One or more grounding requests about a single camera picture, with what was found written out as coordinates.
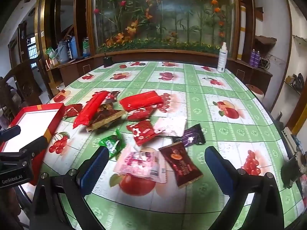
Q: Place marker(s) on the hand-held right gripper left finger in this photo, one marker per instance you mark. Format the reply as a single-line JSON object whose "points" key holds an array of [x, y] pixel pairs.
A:
{"points": [[96, 167]]}

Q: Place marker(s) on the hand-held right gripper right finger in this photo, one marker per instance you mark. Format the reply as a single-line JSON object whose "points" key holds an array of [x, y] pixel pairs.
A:
{"points": [[219, 171]]}

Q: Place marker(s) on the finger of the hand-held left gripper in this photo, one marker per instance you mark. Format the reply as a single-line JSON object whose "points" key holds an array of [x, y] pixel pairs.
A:
{"points": [[36, 145], [10, 133]]}

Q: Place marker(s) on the red gift box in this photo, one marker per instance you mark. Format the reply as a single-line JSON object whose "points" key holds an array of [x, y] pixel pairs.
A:
{"points": [[36, 119]]}

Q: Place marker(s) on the green snack packet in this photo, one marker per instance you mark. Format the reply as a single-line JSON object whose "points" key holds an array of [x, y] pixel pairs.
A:
{"points": [[112, 145]]}

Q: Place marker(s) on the pink snack packet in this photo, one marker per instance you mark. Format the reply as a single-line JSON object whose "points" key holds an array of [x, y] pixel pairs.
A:
{"points": [[139, 163]]}

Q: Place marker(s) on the dark brown chocolate packet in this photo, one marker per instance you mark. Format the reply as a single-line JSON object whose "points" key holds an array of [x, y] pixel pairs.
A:
{"points": [[106, 117]]}

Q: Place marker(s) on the red packet with white print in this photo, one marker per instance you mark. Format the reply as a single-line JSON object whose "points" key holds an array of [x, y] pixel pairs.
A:
{"points": [[142, 131]]}

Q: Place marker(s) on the large red snack packet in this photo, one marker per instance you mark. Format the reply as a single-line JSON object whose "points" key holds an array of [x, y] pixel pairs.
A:
{"points": [[140, 100]]}

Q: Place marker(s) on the dark red snack packet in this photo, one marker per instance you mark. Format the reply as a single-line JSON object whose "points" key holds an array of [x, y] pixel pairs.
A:
{"points": [[181, 164]]}

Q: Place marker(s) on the purple snack packet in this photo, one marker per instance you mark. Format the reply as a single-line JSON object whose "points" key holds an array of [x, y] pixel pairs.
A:
{"points": [[191, 136]]}

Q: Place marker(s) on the small dark red triangular packet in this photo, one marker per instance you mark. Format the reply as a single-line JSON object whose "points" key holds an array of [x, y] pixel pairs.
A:
{"points": [[72, 110]]}

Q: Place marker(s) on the carved wooden chair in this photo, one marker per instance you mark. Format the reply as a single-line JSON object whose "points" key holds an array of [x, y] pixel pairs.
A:
{"points": [[24, 81]]}

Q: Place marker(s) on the long red snack packet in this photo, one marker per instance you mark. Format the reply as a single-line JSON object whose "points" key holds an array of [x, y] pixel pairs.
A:
{"points": [[90, 110]]}

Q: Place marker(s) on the white snack packet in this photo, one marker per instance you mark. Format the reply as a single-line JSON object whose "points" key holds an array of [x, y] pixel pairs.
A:
{"points": [[171, 125]]}

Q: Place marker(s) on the flat red snack packet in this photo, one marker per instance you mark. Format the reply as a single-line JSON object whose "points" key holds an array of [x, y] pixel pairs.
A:
{"points": [[139, 114]]}

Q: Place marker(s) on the dark object at table edge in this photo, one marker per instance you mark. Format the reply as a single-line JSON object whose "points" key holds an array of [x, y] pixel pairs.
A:
{"points": [[290, 170]]}

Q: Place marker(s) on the green fruit-print tablecloth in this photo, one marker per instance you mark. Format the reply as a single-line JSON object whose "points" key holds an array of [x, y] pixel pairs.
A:
{"points": [[199, 95]]}

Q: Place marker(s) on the dark wooden cabinet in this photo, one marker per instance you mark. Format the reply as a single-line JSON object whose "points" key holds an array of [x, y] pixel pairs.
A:
{"points": [[76, 68]]}

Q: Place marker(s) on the brown round stool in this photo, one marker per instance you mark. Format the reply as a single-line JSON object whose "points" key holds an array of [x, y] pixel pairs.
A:
{"points": [[255, 90]]}

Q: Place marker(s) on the green and white carton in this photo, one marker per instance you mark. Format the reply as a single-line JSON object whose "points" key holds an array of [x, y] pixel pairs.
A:
{"points": [[50, 53]]}

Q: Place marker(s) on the grey-blue thermos jug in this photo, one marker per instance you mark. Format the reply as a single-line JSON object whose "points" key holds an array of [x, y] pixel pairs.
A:
{"points": [[62, 52]]}

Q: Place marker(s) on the small black plant pot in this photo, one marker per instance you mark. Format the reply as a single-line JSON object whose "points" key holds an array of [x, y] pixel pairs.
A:
{"points": [[108, 61]]}

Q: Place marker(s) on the green plastic bottle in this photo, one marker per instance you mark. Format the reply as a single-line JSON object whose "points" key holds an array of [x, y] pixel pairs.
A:
{"points": [[85, 48]]}

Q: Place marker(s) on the white spray bottle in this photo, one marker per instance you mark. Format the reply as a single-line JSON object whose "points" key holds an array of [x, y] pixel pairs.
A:
{"points": [[221, 60]]}

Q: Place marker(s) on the purple spray can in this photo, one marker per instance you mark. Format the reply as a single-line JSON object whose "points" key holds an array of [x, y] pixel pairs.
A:
{"points": [[258, 59], [252, 58]]}

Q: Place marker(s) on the white rolled sheet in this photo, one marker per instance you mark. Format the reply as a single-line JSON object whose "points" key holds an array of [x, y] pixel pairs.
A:
{"points": [[241, 33]]}

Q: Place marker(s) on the glass flower display panel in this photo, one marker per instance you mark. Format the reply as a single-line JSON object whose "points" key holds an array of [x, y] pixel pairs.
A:
{"points": [[163, 16]]}

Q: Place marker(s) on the wall shelf with shoes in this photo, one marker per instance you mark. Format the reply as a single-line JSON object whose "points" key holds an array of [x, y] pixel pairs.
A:
{"points": [[295, 82]]}

